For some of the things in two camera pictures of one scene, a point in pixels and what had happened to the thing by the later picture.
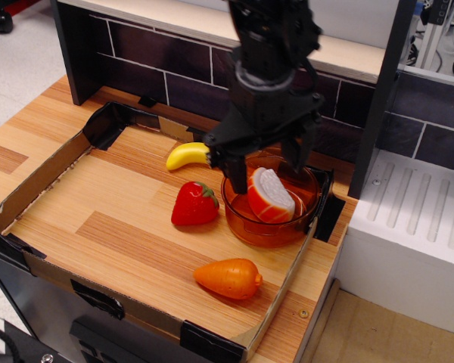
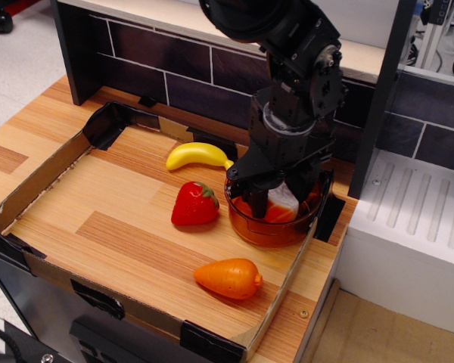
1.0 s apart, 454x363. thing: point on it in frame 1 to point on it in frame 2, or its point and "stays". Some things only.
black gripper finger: (236, 172) to (259, 200)
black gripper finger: (297, 147) to (304, 181)
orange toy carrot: (234, 278) stays
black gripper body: (268, 104) to (275, 151)
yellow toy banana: (188, 153) stays
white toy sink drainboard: (407, 246) stays
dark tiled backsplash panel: (189, 82) stays
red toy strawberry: (196, 203) stays
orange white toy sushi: (269, 197) stays
